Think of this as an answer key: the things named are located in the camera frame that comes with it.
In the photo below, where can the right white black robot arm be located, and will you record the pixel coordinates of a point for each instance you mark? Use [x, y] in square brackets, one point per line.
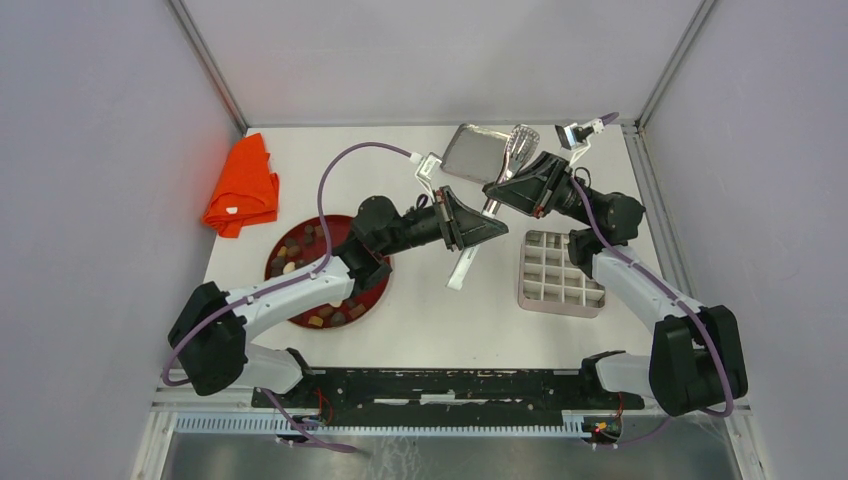
[696, 362]

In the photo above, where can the pink tin box with dividers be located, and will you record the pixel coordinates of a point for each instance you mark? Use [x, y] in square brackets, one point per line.
[549, 283]

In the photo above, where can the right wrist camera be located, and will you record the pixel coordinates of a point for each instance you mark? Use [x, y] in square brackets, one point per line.
[575, 139]

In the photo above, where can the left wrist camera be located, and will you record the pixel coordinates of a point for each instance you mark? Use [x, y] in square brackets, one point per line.
[426, 166]

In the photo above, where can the silver tin lid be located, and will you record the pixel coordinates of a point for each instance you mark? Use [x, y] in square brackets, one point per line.
[475, 154]

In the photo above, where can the silver serving tongs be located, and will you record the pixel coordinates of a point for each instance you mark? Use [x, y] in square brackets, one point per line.
[519, 150]

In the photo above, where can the red round plate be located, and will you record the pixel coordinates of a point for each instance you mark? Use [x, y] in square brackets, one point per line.
[303, 245]

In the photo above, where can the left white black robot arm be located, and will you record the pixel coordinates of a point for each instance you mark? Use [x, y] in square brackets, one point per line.
[212, 338]

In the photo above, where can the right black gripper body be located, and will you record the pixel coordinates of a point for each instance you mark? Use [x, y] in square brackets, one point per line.
[560, 200]

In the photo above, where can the brown chocolate piece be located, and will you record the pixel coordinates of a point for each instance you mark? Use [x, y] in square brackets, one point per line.
[357, 312]

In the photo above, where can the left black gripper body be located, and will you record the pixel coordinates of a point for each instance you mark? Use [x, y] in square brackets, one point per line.
[436, 199]

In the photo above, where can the orange folded cloth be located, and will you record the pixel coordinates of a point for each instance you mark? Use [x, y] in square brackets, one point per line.
[247, 190]

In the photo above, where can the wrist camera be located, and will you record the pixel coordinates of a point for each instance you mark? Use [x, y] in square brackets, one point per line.
[575, 139]
[426, 166]

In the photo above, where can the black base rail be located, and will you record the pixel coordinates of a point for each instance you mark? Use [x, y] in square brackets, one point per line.
[376, 397]

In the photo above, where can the dark round chocolate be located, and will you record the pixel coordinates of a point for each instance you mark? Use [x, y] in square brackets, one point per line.
[338, 319]

